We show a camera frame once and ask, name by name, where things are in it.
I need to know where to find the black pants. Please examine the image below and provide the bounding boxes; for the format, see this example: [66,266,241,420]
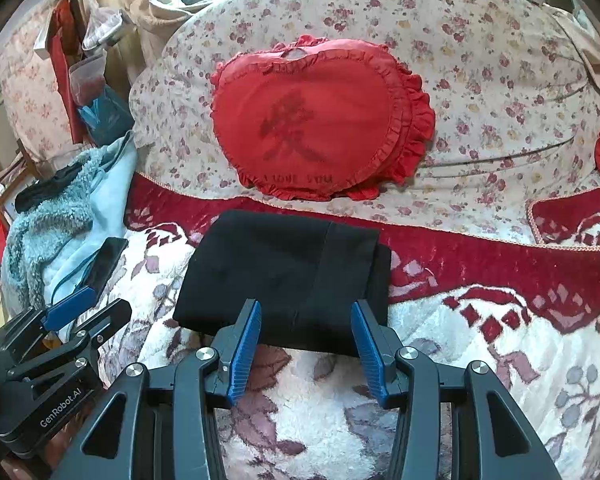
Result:
[173,210,391,356]

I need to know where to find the light blue fleece jacket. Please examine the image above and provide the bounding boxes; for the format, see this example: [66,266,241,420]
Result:
[1,132,137,313]

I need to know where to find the black smartphone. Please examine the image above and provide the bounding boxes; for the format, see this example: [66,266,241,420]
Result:
[79,237,129,298]

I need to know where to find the red and white blanket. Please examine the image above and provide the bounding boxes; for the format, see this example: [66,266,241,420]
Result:
[100,176,600,479]

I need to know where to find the black garment on jacket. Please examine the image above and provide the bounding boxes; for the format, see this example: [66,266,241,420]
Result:
[15,162,82,214]

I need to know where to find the teal plastic bag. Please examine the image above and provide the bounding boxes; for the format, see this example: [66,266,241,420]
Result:
[78,84,134,148]

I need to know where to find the red heart-shaped pillow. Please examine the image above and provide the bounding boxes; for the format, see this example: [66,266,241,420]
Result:
[211,36,436,200]

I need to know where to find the floral beige quilt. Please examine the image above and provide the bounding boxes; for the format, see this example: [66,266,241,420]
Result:
[130,0,600,240]

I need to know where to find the red hanging cloth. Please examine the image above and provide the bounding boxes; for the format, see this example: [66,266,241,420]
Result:
[46,0,86,144]

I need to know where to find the beige curtain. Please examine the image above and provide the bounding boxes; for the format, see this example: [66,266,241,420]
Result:
[96,0,214,96]

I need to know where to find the blue charging cable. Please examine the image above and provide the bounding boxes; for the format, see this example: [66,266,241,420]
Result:
[47,244,104,311]

